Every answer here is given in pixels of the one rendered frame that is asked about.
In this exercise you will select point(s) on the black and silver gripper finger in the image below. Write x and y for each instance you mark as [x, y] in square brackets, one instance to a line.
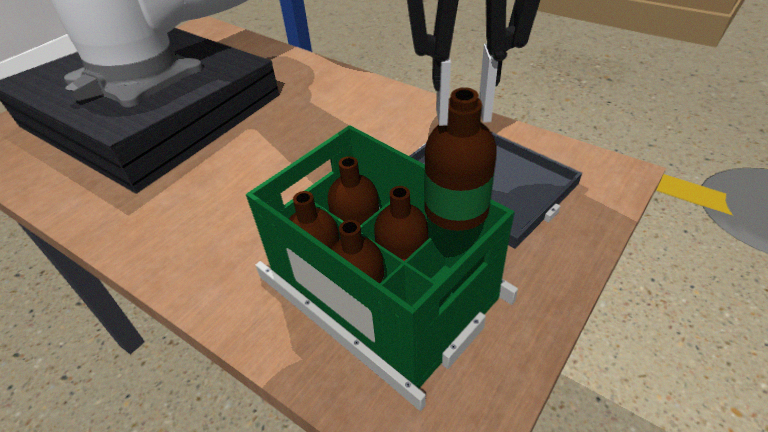
[437, 46]
[499, 40]

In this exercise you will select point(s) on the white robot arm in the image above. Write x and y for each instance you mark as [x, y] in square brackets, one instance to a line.
[124, 45]

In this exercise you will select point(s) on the green plastic crate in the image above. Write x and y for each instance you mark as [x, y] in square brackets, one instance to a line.
[411, 339]

